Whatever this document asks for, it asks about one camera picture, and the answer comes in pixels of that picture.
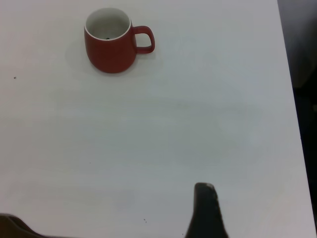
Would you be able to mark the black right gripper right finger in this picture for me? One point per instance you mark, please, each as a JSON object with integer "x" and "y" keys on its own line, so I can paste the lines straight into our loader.
{"x": 205, "y": 213}

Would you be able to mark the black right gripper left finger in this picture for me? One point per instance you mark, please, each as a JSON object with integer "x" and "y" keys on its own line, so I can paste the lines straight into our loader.
{"x": 12, "y": 229}

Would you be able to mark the red ceramic mug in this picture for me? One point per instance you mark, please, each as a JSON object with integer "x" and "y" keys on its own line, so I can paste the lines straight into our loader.
{"x": 109, "y": 54}

